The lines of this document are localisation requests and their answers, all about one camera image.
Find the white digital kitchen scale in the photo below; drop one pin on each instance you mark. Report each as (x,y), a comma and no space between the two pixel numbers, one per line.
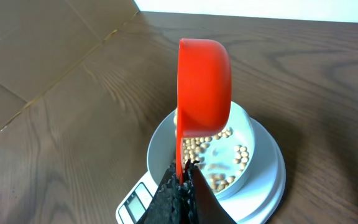
(255,201)

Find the grey-green plastic bowl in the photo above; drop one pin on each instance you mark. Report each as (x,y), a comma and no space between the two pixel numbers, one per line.
(164,140)

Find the brown cardboard panel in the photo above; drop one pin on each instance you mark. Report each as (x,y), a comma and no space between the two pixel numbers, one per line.
(40,40)

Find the soybeans in bowl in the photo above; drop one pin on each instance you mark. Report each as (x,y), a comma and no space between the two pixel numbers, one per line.
(225,156)

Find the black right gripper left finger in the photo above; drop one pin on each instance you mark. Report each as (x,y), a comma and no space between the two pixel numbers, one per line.
(165,207)

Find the red plastic scoop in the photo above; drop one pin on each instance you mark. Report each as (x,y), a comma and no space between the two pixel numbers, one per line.
(204,92)

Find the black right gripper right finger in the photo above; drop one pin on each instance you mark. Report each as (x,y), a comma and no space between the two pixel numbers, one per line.
(203,206)

